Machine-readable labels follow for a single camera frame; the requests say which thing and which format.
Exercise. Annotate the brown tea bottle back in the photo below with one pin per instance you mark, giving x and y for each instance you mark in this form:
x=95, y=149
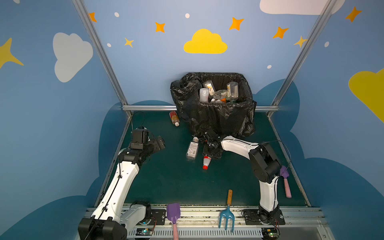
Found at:
x=174, y=118

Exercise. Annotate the clear flat white label bottle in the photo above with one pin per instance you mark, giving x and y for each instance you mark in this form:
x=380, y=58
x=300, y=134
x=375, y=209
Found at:
x=193, y=149

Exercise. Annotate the left aluminium frame post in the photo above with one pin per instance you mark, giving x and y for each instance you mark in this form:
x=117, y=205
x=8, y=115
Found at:
x=91, y=30

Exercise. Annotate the blue garden fork wooden handle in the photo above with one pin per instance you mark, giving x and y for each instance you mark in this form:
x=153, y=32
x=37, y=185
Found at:
x=227, y=214

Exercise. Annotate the small clear white label bottle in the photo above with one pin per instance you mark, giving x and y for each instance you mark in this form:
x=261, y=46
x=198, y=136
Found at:
x=210, y=86

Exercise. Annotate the purple shovel pink handle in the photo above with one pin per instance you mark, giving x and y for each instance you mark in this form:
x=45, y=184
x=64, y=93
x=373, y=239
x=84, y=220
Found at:
x=173, y=214

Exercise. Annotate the white orange label bottle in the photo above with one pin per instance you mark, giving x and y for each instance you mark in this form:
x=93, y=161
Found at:
x=204, y=95

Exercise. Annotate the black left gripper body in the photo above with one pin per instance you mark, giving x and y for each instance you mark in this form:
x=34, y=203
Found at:
x=159, y=142

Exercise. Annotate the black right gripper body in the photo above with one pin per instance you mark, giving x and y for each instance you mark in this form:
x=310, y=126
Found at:
x=211, y=142

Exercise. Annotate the right aluminium frame post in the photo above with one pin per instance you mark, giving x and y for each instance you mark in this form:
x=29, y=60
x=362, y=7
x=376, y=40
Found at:
x=304, y=52

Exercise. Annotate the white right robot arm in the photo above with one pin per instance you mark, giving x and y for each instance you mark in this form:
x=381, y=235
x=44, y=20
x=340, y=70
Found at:
x=264, y=161

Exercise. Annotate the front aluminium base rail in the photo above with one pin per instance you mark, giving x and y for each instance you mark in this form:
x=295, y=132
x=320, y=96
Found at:
x=204, y=222

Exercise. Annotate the purple spatula pink handle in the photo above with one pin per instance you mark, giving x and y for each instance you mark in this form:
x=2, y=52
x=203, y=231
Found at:
x=285, y=174

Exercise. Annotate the white red label bottle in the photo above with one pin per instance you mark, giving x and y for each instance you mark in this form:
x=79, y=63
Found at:
x=206, y=162

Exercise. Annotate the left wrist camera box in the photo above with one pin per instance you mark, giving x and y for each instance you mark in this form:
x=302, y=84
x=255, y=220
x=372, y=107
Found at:
x=139, y=139

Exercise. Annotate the aluminium frame post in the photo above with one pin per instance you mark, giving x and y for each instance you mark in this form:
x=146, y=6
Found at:
x=91, y=30
x=304, y=52

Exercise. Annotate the clear bottle green white label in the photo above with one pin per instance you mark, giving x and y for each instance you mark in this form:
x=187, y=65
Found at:
x=233, y=91

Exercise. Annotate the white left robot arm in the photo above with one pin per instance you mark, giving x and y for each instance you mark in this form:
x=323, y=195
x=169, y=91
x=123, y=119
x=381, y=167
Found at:
x=107, y=222

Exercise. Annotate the black bin bag bin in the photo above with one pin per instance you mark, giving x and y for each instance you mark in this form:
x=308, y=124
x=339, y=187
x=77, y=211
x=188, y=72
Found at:
x=228, y=119

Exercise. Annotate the aluminium back frame rail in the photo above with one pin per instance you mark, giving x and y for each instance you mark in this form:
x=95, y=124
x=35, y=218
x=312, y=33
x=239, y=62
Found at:
x=148, y=108

